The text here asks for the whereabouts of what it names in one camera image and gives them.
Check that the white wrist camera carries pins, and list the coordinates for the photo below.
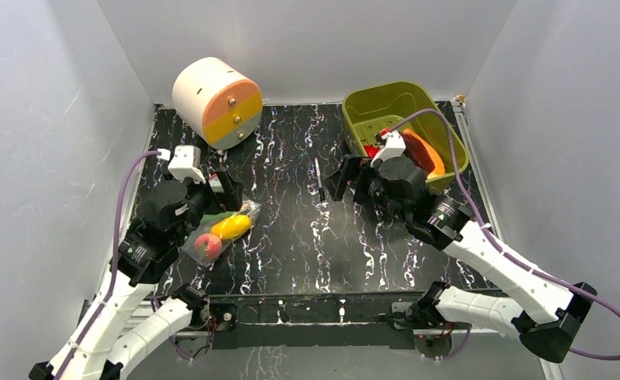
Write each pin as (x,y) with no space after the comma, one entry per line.
(184,162)
(393,145)

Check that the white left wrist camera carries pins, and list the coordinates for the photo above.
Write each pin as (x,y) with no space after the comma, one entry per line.
(184,162)

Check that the orange brown papaya slice toy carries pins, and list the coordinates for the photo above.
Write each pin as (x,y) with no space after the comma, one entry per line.
(422,154)

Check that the round white drawer cabinet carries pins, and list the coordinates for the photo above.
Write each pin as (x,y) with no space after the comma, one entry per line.
(219,103)

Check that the clear zip top bag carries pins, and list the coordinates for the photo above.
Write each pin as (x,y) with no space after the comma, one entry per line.
(249,207)

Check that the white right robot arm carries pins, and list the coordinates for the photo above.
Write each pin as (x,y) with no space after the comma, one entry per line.
(544,316)

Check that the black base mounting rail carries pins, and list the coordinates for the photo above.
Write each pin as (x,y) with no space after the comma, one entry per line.
(309,320)

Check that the black and white pen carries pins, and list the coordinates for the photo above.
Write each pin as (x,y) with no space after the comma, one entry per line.
(321,190)

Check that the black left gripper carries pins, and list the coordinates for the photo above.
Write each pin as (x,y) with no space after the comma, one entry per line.
(231,195)

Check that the olive green plastic bin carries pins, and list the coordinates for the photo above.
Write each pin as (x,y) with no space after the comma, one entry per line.
(371,110)

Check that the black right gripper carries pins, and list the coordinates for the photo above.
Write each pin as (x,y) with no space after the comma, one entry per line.
(354,180)

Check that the red bell pepper toy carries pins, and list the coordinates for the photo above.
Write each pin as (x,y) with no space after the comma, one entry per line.
(371,151)

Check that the pink peach toy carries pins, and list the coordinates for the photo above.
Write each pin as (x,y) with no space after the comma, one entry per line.
(208,247)

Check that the green chili pepper toy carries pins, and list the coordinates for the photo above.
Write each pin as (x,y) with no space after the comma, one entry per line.
(210,219)

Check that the yellow mango toy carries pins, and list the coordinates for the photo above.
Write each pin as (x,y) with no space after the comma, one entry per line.
(233,227)

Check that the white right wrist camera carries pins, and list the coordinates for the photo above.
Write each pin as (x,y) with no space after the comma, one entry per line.
(393,145)

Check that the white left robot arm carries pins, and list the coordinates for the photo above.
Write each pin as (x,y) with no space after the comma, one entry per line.
(99,348)

